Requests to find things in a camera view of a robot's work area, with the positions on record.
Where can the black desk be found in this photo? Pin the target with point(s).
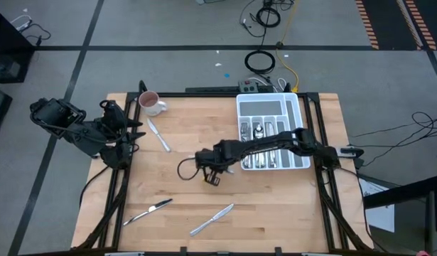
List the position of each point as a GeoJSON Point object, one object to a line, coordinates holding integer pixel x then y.
{"type": "Point", "coordinates": [399, 193]}

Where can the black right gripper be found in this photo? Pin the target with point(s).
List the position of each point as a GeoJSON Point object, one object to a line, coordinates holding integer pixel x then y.
{"type": "Point", "coordinates": [218, 154]}

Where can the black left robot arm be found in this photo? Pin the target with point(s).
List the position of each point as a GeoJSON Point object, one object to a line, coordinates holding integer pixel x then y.
{"type": "Point", "coordinates": [76, 135]}

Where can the black cabinet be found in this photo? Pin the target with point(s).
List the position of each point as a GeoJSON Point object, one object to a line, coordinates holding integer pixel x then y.
{"type": "Point", "coordinates": [5, 53]}

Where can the grey power box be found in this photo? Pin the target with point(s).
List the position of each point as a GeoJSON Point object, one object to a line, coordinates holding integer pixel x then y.
{"type": "Point", "coordinates": [248, 86]}

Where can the white ceramic mug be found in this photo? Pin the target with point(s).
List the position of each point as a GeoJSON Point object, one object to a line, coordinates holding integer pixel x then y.
{"type": "Point", "coordinates": [152, 110]}

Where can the white paper sheet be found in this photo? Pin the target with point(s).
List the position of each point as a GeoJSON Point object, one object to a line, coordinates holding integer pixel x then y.
{"type": "Point", "coordinates": [381, 217]}

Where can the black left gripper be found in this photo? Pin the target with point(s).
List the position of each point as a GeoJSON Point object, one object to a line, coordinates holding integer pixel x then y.
{"type": "Point", "coordinates": [115, 121]}

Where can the black aluminium table frame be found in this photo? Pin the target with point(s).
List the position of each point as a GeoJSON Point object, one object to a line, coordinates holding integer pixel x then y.
{"type": "Point", "coordinates": [197, 95]}

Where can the white cutlery tray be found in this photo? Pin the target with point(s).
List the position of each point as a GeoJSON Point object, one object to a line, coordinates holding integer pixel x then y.
{"type": "Point", "coordinates": [260, 108]}

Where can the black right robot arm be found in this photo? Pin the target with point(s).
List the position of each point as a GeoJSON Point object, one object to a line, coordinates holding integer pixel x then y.
{"type": "Point", "coordinates": [275, 140]}

